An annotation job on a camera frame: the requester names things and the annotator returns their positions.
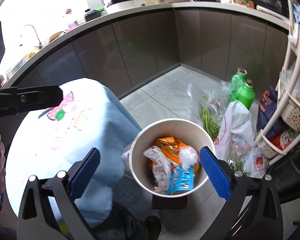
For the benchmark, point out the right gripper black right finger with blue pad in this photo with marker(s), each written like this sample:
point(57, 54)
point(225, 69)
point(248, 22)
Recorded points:
point(252, 207)

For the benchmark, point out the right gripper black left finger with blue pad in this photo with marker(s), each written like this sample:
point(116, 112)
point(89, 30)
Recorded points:
point(36, 219)

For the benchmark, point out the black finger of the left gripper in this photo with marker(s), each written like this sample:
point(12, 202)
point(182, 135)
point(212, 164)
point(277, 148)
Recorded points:
point(14, 101)

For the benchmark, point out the orange snack wrapper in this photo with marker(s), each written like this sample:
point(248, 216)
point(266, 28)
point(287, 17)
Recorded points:
point(178, 152)

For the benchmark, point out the green plastic lid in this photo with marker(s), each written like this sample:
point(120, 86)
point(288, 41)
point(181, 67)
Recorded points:
point(60, 115)

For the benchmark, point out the chrome kitchen faucet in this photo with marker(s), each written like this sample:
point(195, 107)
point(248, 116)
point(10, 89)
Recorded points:
point(40, 45)

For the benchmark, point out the white round trash bin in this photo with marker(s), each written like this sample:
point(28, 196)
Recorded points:
point(188, 132)

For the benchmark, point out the grey kitchen cabinets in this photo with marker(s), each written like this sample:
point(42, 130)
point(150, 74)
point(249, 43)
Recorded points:
point(128, 49)

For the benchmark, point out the blue cartoon tablecloth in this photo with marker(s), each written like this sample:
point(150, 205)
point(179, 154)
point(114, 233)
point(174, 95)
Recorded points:
point(42, 145)

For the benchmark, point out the white plastic bag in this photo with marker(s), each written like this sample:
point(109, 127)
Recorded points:
point(236, 129)

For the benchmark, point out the small blue wrapper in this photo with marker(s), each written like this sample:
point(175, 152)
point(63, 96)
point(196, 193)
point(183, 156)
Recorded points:
point(181, 180)

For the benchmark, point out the white plastic storage rack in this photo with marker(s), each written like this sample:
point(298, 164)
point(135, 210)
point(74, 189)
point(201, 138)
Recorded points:
point(285, 102)

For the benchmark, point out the dark blue shopping bag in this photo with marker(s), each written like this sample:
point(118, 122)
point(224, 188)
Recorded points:
point(266, 108)

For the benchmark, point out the green bottle front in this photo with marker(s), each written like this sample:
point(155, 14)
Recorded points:
point(246, 94)

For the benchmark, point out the green bottle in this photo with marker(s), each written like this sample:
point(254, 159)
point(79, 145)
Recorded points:
point(246, 94)
point(237, 81)

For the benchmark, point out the clear bag with green beans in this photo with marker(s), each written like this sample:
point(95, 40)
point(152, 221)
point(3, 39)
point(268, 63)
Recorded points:
point(208, 107)

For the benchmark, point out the white rice cooker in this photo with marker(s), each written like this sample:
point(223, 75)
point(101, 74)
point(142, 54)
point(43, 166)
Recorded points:
point(113, 6)

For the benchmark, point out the green bottle rear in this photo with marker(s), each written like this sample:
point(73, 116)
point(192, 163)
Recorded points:
point(237, 81)

